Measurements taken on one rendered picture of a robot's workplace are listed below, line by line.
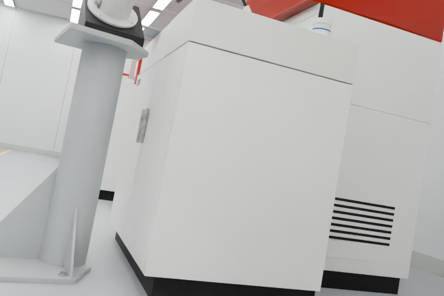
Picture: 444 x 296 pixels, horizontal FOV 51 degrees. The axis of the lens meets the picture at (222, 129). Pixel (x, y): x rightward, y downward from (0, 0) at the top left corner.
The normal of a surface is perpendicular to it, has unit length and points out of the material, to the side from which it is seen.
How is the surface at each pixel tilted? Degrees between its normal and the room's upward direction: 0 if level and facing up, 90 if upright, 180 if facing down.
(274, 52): 90
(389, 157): 90
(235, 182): 90
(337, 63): 90
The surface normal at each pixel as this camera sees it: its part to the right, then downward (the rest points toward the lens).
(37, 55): 0.34, 0.00
